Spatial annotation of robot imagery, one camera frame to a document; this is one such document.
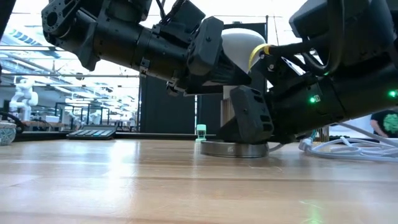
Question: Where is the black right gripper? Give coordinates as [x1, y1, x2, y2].
[217, 54, 346, 144]

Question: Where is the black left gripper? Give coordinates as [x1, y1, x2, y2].
[144, 17, 252, 96]

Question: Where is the brass lamp socket base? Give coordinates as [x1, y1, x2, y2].
[200, 98, 270, 159]

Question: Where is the mint green stapler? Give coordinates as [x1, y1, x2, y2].
[195, 124, 208, 144]

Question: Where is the black desk calculator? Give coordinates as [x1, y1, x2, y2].
[66, 125, 118, 141]

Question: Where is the person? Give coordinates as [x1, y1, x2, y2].
[369, 108, 398, 139]

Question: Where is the patterned ceramic bowl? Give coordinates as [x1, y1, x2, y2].
[0, 121, 17, 146]

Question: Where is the black aluminium table frame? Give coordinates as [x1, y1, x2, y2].
[14, 130, 218, 142]

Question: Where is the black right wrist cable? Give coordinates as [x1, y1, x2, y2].
[248, 0, 346, 75]

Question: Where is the gold wire pen cup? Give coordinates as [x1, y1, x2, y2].
[310, 126, 330, 142]

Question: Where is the white lamp power cord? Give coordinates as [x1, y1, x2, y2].
[269, 123, 398, 162]

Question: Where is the black cable loop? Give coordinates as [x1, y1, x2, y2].
[0, 111, 28, 134]

